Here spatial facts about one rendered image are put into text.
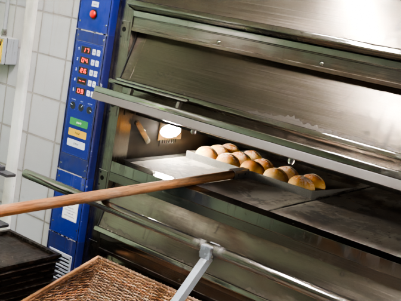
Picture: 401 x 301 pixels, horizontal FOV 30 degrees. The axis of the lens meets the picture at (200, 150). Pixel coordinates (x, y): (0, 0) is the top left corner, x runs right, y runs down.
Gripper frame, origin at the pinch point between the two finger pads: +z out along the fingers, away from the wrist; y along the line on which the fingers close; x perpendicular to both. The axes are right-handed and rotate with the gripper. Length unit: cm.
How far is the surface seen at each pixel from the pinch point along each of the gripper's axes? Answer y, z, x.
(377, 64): -51, 64, -64
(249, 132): -26, 38, -50
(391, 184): -24, 81, -50
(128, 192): -1.6, 9.8, -36.5
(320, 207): -1, 43, -93
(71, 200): -1.4, 9.7, -14.2
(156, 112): -24, 4, -50
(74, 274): 37, -18, -49
